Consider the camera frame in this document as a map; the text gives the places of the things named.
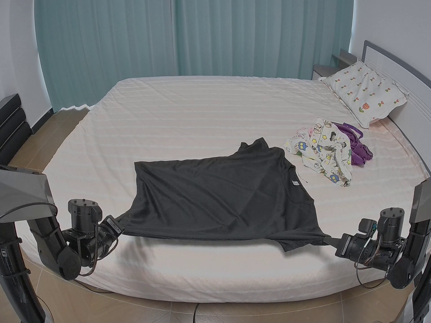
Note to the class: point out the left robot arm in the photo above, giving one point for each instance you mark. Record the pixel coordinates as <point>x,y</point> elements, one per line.
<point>23,187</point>

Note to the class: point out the white printed pillow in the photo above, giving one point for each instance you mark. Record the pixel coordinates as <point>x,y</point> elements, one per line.
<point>367,89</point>

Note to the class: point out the grey bedside table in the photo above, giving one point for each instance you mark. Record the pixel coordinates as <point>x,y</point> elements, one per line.
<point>323,71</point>

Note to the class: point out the bed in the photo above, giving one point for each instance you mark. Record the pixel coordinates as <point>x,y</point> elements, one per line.
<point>202,113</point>

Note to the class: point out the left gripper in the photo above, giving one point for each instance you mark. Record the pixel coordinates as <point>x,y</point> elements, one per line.
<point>107,234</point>

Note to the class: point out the white printed pyjama top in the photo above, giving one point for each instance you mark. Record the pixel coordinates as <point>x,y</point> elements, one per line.
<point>323,153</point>

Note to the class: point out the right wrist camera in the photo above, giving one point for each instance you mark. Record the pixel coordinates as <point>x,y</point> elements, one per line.
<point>365,225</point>

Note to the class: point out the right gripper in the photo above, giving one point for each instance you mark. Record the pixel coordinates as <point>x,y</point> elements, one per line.
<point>353,247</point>

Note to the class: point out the pink garment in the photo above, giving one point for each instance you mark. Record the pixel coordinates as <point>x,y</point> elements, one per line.
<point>303,133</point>

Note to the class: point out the black T-shirt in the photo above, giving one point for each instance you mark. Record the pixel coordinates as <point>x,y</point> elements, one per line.
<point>219,193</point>

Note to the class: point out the black chest of drawers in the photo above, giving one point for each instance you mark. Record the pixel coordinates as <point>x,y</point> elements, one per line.
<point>13,126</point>

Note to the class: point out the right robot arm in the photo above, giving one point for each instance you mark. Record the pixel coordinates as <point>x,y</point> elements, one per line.
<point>390,224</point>

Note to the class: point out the purple garment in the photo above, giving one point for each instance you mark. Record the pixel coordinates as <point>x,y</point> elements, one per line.
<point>362,151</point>

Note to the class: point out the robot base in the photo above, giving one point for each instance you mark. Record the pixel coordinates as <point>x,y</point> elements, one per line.
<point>409,306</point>

